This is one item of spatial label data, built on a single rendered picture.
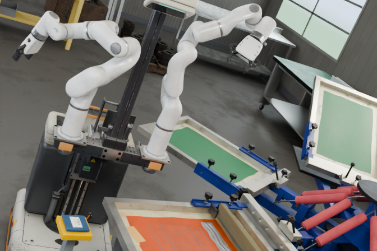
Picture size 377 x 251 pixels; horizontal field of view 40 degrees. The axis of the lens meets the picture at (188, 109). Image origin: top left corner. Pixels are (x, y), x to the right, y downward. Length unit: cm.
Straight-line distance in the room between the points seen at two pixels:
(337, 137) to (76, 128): 200
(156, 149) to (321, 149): 145
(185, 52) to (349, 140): 179
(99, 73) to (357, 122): 226
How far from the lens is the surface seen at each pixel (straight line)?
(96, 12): 846
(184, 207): 261
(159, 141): 257
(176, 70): 243
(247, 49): 238
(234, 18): 240
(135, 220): 242
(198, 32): 240
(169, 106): 249
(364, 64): 813
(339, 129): 385
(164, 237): 239
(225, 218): 259
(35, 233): 328
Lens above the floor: 226
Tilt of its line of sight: 19 degrees down
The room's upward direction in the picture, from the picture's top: 22 degrees clockwise
